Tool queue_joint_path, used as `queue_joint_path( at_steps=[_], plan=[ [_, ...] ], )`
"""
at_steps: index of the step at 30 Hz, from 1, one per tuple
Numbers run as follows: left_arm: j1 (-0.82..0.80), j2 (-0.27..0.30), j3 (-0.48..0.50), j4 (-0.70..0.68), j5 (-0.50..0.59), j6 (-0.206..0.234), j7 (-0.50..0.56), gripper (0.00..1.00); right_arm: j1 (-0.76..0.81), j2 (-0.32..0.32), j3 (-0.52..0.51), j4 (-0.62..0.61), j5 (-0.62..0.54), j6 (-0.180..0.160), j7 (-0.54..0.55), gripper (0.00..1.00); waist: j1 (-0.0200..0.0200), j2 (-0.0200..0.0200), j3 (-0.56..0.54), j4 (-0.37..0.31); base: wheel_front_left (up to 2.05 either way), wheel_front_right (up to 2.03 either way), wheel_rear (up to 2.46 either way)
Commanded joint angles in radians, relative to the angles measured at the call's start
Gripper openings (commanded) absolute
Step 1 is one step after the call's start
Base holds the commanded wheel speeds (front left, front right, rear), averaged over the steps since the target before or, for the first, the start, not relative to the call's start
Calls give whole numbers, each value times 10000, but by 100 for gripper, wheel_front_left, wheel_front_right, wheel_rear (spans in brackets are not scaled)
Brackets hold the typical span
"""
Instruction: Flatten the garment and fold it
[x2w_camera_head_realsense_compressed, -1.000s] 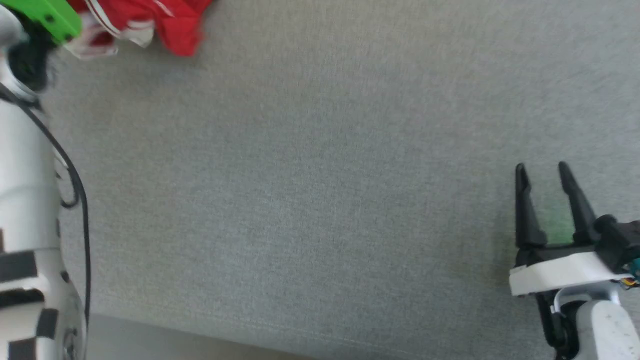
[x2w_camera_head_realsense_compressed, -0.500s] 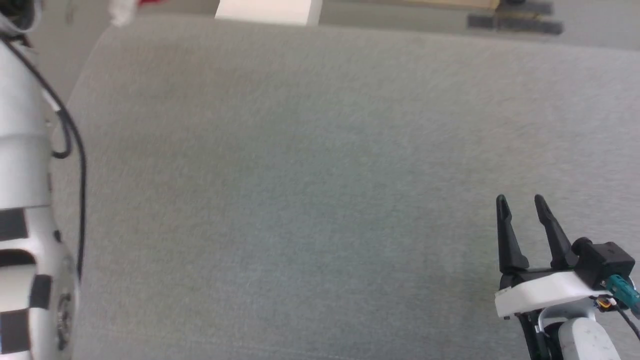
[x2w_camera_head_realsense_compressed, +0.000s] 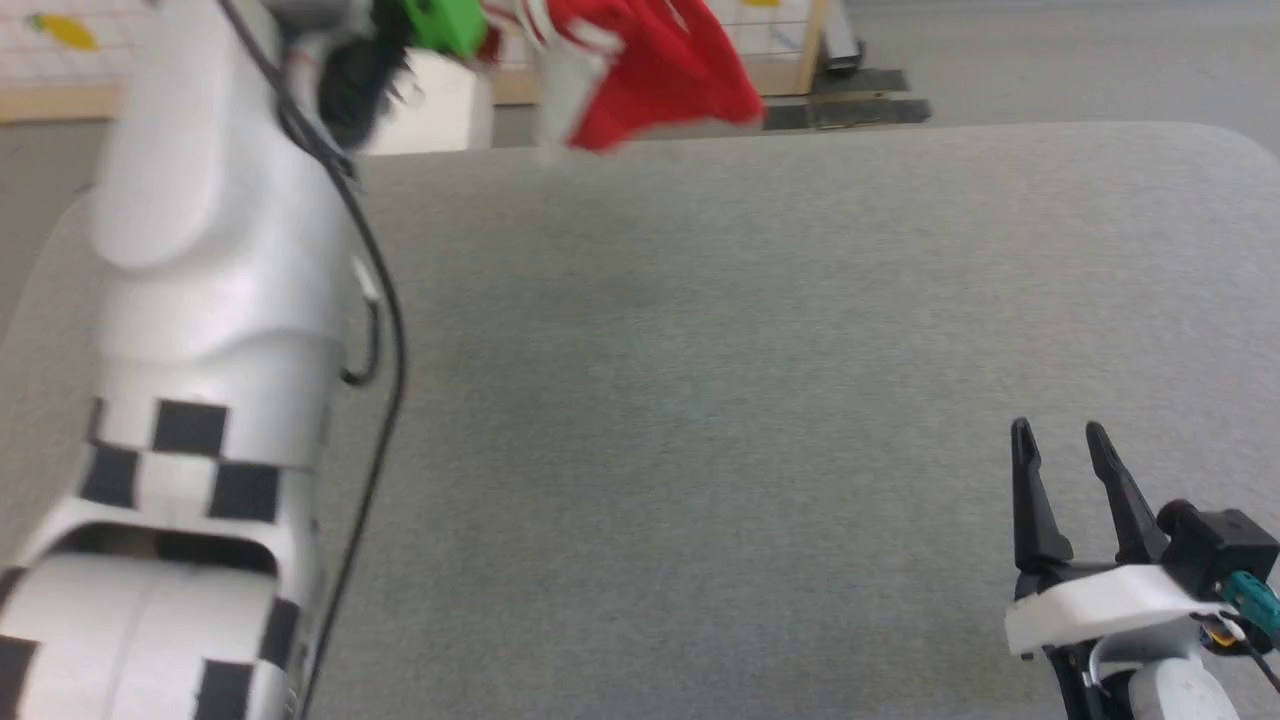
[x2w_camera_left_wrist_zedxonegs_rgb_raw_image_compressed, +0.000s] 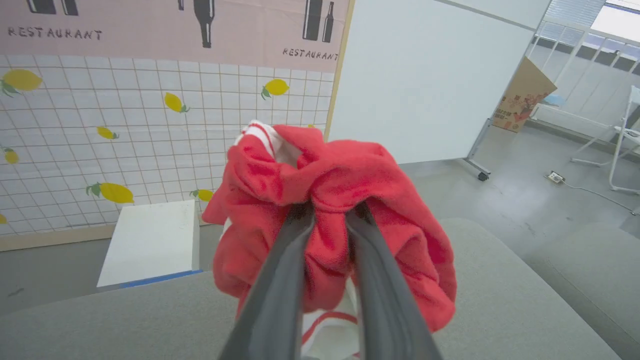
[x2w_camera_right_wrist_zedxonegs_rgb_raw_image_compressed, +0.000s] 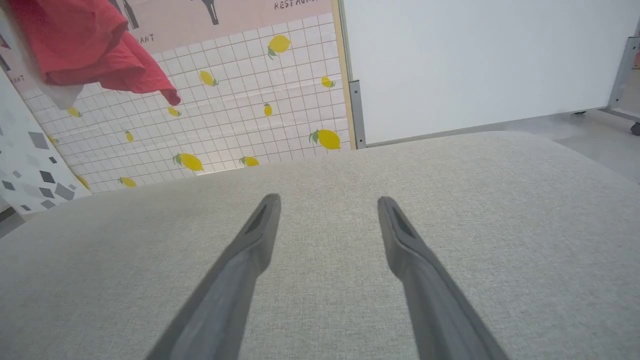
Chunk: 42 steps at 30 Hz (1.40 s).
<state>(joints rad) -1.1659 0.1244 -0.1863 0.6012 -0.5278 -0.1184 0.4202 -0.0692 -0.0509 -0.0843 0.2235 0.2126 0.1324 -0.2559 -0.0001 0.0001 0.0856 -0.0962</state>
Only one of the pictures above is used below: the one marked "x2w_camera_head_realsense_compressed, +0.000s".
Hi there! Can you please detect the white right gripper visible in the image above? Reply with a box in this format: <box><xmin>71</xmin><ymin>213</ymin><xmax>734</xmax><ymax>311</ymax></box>
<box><xmin>1005</xmin><ymin>418</ymin><xmax>1241</xmax><ymax>720</ymax></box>

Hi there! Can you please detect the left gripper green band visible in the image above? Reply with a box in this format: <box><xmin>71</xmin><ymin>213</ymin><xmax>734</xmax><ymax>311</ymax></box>
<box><xmin>265</xmin><ymin>0</ymin><xmax>491</xmax><ymax>151</ymax></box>

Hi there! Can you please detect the red and white garment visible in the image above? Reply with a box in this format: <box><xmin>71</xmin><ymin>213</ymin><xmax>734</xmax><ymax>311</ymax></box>
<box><xmin>480</xmin><ymin>0</ymin><xmax>769</xmax><ymax>153</ymax></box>

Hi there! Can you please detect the white box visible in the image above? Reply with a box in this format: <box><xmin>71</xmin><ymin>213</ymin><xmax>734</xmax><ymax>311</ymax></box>
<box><xmin>368</xmin><ymin>48</ymin><xmax>497</xmax><ymax>154</ymax></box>

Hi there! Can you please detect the lemon print grid panel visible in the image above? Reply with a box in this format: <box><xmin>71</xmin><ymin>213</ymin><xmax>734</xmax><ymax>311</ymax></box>
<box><xmin>0</xmin><ymin>0</ymin><xmax>833</xmax><ymax>126</ymax></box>

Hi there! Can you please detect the teal cable connector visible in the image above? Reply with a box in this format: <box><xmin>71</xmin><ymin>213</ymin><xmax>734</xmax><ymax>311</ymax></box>
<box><xmin>1222</xmin><ymin>570</ymin><xmax>1280</xmax><ymax>693</ymax></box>

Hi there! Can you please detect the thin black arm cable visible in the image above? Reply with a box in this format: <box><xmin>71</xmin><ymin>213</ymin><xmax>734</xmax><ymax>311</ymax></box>
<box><xmin>215</xmin><ymin>0</ymin><xmax>409</xmax><ymax>720</ymax></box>

